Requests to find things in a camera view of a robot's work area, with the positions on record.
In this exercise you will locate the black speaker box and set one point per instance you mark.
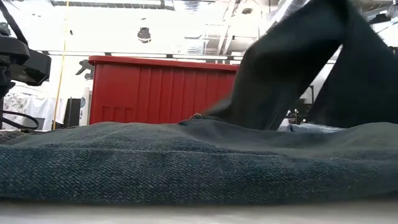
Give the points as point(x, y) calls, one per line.
point(72, 112)

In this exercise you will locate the LED light bar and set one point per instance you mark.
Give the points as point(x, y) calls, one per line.
point(140, 55)

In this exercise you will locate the black overhead camera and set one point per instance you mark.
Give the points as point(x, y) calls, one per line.
point(144, 35)

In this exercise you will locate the dark teal garment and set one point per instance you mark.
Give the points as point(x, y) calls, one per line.
point(186, 161)

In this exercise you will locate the red plastic bin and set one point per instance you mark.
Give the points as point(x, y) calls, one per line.
point(155, 93)

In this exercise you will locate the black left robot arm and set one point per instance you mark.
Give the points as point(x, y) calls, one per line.
point(18, 59)

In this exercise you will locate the white hanging cloth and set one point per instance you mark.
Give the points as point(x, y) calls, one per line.
point(40, 107)

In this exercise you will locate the clear spray bottle grey trigger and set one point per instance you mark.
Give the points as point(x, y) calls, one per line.
point(84, 67)

